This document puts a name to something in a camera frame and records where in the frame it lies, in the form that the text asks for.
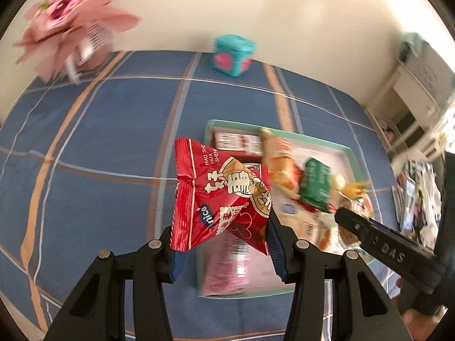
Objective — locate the red milk candy packet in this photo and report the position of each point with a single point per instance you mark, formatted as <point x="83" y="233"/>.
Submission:
<point x="245" y="148"/>

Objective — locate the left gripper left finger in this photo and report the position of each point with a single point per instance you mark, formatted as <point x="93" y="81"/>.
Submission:
<point x="94" y="310"/>

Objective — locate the right hand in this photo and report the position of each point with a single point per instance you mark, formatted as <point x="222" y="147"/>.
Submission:
<point x="424" y="327"/>

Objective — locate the pink flower bouquet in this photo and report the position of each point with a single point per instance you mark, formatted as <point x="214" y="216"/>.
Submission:
<point x="57" y="26"/>

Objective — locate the yellow cake packet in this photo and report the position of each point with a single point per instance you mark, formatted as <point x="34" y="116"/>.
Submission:
<point x="355" y="198"/>

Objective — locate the orange chips snack packet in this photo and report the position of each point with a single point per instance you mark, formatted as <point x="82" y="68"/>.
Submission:
<point x="278" y="156"/>

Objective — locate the blue plaid tablecloth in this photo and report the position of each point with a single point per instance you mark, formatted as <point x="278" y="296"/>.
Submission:
<point x="90" y="167"/>

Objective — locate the green snack box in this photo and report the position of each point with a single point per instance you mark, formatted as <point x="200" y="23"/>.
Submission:
<point x="315" y="185"/>

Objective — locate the pile of items on chair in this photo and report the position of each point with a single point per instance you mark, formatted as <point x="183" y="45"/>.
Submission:
<point x="418" y="203"/>

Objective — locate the red peanut snack packet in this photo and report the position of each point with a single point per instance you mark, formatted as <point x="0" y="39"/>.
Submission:
<point x="217" y="193"/>

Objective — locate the clear bread packet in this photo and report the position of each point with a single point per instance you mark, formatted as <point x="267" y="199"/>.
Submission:
<point x="304" y="224"/>

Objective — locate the pink snack packet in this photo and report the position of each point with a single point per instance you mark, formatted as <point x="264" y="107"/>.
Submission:
<point x="226" y="266"/>

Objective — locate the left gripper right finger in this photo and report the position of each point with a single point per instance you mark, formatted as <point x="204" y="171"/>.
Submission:
<point x="362" y="310"/>

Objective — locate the teal rimmed white tray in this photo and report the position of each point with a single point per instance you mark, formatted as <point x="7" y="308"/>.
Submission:
<point x="262" y="279"/>

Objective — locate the teal toy house box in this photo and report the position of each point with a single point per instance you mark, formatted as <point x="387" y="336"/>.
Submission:
<point x="233" y="54"/>

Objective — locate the white shelf unit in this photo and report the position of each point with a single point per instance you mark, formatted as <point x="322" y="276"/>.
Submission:
<point x="421" y="81"/>

